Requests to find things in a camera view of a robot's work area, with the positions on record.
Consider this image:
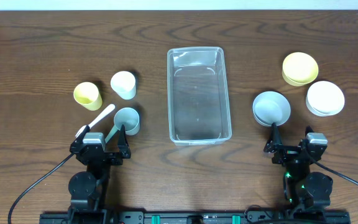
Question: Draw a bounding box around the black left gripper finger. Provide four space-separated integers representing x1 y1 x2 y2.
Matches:
117 124 129 152
75 125 90 143

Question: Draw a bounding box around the mint green plastic spoon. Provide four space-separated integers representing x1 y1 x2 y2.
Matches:
105 125 119 143

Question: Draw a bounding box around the grey plastic bowl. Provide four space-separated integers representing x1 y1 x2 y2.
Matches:
252 91 291 127

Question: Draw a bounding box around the grey plastic cup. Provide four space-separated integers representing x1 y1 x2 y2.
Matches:
114 108 140 136

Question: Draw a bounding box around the yellow plastic cup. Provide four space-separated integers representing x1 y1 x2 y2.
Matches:
73 82 103 111

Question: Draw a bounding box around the yellow plastic bowl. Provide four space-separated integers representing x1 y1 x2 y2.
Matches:
282 52 319 86

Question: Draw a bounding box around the white plastic cup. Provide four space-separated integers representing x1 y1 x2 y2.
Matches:
110 71 136 100

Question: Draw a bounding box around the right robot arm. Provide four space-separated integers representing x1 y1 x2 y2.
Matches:
264 123 333 222

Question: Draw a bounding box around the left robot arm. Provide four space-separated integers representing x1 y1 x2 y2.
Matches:
66 125 131 223

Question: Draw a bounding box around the clear plastic container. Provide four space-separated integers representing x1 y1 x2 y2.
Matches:
167 47 232 146

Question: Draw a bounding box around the white plastic spoon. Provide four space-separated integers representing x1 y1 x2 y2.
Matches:
75 104 116 138

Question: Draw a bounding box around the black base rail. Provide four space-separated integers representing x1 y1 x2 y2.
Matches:
39 211 351 224

